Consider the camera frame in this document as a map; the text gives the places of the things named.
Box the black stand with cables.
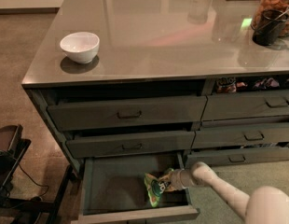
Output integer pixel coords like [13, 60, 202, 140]
[0, 123, 74, 224]

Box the middle right drawer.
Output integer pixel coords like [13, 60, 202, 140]
[192, 122, 289, 149]

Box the open bottom left drawer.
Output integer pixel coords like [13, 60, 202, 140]
[77, 153, 200, 224]

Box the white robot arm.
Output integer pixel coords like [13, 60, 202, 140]
[170, 161, 289, 224]

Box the bottom right drawer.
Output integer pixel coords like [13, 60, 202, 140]
[184, 147, 289, 168]

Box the white ceramic bowl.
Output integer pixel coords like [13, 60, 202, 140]
[60, 32, 100, 63]

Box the black cup with utensils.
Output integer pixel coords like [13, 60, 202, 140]
[253, 9, 289, 46]

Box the grey kitchen island cabinet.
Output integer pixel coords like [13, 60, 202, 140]
[22, 0, 289, 170]

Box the green rice chip bag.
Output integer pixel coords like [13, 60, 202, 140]
[144, 168, 175, 207]

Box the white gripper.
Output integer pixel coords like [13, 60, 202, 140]
[170, 169, 196, 190]

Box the middle left drawer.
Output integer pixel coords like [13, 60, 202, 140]
[66, 131, 195, 159]

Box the top left drawer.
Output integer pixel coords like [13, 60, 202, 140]
[48, 96, 206, 131]

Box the snack bag in top drawer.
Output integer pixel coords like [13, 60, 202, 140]
[216, 77, 237, 93]

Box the top right drawer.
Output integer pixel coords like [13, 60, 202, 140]
[202, 90, 289, 121]

